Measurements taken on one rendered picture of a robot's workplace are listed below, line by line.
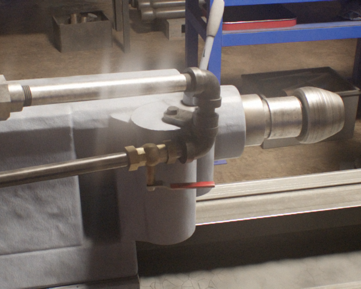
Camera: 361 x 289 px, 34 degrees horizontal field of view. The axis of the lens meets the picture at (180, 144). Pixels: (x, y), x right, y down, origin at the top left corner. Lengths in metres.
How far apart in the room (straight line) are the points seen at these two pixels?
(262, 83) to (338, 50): 1.55
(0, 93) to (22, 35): 4.52
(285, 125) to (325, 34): 2.02
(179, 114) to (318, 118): 0.25
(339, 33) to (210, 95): 2.26
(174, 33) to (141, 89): 4.15
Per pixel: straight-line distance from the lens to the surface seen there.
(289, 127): 0.91
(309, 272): 1.22
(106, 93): 0.65
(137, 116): 0.77
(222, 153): 0.87
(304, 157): 3.12
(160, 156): 0.71
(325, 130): 0.93
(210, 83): 0.70
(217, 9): 0.82
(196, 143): 0.73
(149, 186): 0.73
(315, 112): 0.91
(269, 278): 1.18
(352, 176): 1.30
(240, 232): 1.16
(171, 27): 4.79
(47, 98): 0.62
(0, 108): 0.60
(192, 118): 0.73
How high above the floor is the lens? 1.48
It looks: 28 degrees down
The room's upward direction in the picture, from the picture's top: straight up
